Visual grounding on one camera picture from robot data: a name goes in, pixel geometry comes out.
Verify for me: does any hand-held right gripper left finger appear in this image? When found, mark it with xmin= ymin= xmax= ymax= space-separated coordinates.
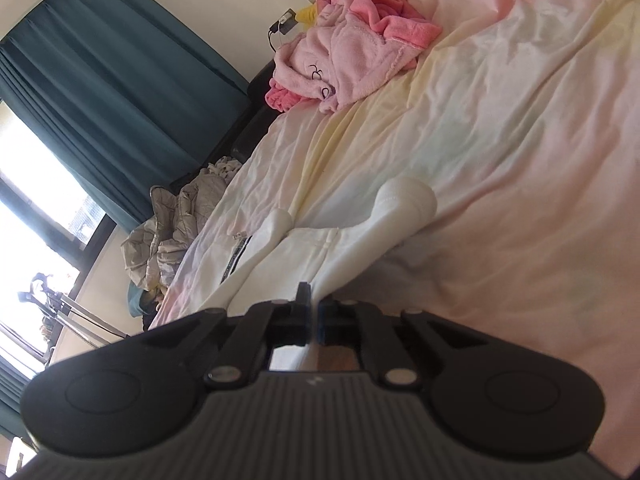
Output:
xmin=135 ymin=282 xmax=314 ymax=392

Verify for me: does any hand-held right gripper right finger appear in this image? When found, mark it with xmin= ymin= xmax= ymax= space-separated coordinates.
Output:
xmin=318 ymin=298 xmax=494 ymax=389

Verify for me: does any white hooded sweatshirt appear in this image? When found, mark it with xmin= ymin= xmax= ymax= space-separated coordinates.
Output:
xmin=200 ymin=177 xmax=439 ymax=373

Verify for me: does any grey quilted jacket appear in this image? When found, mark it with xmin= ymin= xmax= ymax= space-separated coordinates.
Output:
xmin=121 ymin=156 xmax=242 ymax=294

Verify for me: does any black armchair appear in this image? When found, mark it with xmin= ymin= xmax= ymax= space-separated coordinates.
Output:
xmin=170 ymin=59 xmax=282 ymax=192

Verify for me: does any garment steamer stand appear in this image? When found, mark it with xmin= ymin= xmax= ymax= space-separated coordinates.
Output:
xmin=17 ymin=272 xmax=127 ymax=347

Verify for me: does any pastel bed sheet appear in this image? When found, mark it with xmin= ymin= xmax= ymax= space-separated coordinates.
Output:
xmin=145 ymin=0 xmax=640 ymax=463

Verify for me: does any pink fleece robe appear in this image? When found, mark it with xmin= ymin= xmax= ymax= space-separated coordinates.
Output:
xmin=265 ymin=0 xmax=444 ymax=114

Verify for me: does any blue curtain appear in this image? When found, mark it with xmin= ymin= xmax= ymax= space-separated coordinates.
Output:
xmin=0 ymin=354 xmax=47 ymax=427
xmin=0 ymin=0 xmax=251 ymax=232

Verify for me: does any dark framed window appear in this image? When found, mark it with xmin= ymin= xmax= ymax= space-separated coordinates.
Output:
xmin=0 ymin=99 xmax=117 ymax=363

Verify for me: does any wall socket with charger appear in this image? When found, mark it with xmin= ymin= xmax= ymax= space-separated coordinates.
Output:
xmin=270 ymin=8 xmax=297 ymax=37

